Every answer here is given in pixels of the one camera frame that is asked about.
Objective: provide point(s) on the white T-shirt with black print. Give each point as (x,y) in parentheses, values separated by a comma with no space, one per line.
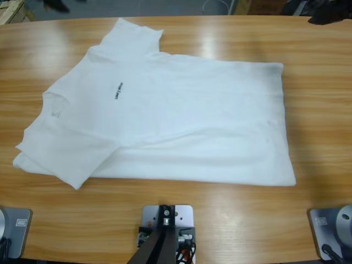
(165,123)

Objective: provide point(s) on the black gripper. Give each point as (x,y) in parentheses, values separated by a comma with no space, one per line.
(57,5)
(327,17)

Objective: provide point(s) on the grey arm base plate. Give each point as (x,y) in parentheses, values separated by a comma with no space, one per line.
(324,228)
(19,233)

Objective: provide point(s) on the brown cardboard box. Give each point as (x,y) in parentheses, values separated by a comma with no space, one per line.
(261,5)

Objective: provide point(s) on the black clamp with silver fittings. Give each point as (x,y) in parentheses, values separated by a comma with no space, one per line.
(188,230)

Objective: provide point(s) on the white mounting block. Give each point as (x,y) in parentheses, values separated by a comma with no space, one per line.
(184,217)

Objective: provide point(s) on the dark camera post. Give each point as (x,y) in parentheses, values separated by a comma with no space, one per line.
(162,247)

